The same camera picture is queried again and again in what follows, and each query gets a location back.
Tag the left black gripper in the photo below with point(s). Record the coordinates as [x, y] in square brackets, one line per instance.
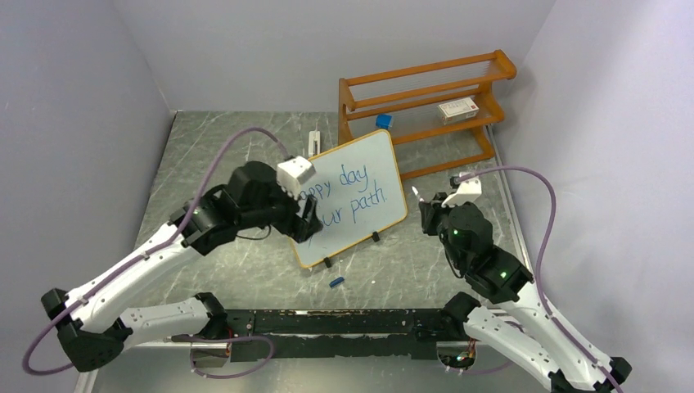
[305, 230]

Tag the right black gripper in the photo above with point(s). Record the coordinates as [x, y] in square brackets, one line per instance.
[430, 211]

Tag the yellow framed whiteboard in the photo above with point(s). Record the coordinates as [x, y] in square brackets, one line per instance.
[359, 192]

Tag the blue marker cap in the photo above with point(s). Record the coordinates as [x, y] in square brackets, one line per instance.
[336, 282]

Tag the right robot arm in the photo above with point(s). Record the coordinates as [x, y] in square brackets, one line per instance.
[547, 347]

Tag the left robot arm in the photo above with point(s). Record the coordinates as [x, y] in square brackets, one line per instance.
[95, 322]

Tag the white whiteboard stand piece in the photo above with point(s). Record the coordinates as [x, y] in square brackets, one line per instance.
[314, 147]

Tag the orange wooden shelf rack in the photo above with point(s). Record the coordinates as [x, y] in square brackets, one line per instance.
[411, 96]

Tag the small blue box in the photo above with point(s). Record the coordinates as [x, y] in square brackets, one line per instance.
[384, 121]

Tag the white red carton box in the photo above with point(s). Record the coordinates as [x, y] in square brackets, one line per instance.
[457, 110]

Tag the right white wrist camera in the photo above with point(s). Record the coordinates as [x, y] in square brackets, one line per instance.
[465, 189]

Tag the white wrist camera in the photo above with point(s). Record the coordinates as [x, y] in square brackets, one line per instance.
[293, 174]
[465, 189]

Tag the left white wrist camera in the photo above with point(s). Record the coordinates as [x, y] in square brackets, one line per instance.
[293, 174]

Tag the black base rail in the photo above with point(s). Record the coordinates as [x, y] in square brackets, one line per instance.
[312, 334]

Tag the aluminium frame profile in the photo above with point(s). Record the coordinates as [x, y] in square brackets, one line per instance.
[460, 356]

